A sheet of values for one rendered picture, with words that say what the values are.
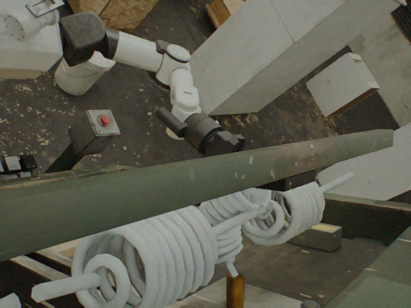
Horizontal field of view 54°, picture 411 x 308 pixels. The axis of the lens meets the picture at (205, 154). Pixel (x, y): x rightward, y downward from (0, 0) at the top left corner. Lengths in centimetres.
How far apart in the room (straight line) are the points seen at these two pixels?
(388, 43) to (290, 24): 597
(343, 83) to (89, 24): 494
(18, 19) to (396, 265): 87
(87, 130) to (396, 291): 136
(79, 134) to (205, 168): 151
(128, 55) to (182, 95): 27
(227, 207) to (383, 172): 428
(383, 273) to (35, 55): 95
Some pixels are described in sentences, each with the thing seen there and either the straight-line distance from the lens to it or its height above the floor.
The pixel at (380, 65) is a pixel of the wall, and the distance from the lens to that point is 914.
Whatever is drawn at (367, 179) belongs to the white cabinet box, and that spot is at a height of 50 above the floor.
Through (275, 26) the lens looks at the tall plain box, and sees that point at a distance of 336.
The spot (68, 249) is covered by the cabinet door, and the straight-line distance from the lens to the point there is 84.
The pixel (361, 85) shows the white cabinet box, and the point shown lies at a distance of 584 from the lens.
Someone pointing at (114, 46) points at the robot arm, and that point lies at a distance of 126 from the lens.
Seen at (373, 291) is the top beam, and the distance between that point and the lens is 47.
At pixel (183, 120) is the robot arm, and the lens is 106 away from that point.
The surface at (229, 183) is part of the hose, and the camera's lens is 23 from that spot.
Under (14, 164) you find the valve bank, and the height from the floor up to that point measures 76.
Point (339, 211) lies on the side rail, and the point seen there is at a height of 162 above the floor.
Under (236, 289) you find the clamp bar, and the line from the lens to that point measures 38.
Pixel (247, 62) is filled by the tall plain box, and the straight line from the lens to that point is 346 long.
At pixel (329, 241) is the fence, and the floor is 169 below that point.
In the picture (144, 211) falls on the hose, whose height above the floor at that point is 196.
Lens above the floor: 209
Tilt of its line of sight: 37 degrees down
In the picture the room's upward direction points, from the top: 54 degrees clockwise
